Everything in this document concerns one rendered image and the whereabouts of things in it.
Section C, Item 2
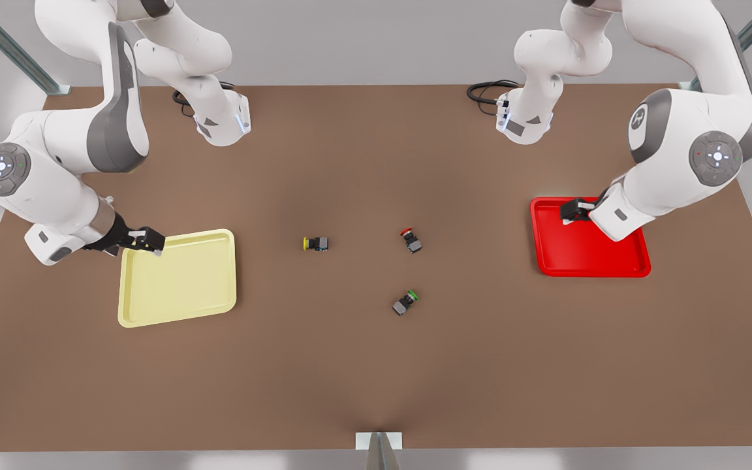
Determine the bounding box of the red tray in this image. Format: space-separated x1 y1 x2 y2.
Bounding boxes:
530 196 651 278

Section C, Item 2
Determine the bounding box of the pale yellow tray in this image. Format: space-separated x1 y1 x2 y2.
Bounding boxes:
117 228 238 328

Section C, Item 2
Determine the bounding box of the black cable loop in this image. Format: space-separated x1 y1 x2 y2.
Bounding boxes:
467 80 522 117
172 81 236 118

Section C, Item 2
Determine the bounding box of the green push-button switch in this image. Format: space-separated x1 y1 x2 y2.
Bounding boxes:
392 290 419 317

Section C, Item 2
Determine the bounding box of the silver frame post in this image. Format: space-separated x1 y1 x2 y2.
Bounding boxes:
356 431 403 470
680 0 752 91
0 0 71 97

